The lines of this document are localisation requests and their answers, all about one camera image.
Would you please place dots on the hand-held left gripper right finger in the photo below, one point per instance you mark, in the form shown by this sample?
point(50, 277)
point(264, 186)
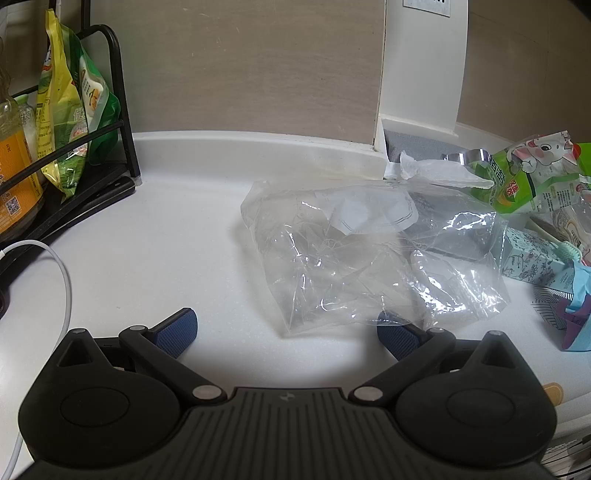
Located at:
point(400, 340)

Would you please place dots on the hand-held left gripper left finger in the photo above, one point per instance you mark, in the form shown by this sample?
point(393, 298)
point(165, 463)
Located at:
point(178, 333)

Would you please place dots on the clear plastic bag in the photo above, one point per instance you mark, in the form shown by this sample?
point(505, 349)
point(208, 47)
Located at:
point(332, 258)

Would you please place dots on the pale blue floral box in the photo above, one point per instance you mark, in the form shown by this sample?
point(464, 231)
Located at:
point(531, 258)

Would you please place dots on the white tissue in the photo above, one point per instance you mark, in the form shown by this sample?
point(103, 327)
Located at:
point(438, 170)

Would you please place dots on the pale green toothbrush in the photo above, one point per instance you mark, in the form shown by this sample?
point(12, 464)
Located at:
point(568, 251)

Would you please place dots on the green printed snack packet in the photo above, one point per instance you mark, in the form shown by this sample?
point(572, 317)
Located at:
point(531, 177)

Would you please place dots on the white striped small box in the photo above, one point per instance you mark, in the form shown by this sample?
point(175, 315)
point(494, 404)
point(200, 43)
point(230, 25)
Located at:
point(547, 304)

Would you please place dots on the orange rounded tag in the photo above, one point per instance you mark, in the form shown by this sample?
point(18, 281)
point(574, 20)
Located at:
point(552, 393)

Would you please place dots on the blue and purple paper wrapper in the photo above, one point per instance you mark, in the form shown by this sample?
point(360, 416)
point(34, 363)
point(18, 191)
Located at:
point(579, 314)

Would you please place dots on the clear printed package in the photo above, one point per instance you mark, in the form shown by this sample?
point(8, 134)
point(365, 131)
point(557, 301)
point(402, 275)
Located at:
point(575, 221)

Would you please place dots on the black metal rack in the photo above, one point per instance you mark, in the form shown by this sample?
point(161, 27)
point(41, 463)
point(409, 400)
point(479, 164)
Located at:
point(122, 115)

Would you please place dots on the yellow oil bottle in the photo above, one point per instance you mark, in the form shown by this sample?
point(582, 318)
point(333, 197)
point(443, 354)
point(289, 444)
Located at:
point(14, 166)

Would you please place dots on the green seasoning packet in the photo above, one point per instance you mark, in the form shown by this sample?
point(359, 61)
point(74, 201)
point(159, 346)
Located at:
point(94, 101)

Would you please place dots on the yellow seasoning packet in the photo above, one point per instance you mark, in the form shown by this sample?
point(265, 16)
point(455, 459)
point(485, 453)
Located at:
point(57, 115)

